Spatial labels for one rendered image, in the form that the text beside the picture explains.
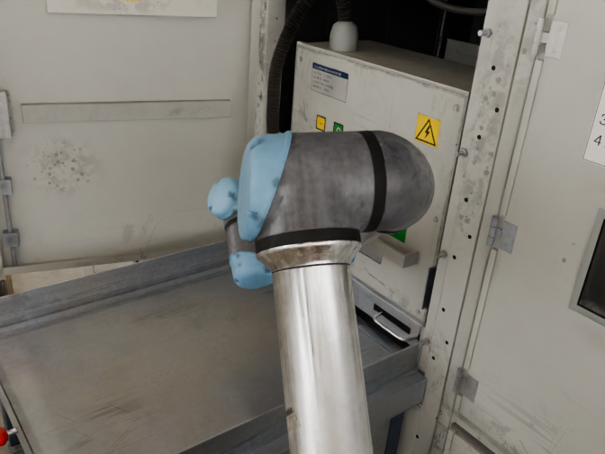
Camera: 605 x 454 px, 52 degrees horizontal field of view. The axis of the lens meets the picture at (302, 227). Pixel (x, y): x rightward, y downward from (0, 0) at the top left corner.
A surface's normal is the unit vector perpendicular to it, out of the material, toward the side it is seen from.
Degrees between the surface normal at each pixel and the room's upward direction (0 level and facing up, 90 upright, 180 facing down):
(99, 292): 90
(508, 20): 90
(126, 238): 90
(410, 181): 71
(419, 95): 90
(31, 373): 0
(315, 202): 53
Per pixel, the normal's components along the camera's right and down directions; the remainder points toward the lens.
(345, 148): 0.17, -0.59
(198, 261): 0.60, 0.39
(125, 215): 0.36, 0.43
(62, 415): 0.07, -0.90
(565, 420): -0.80, 0.21
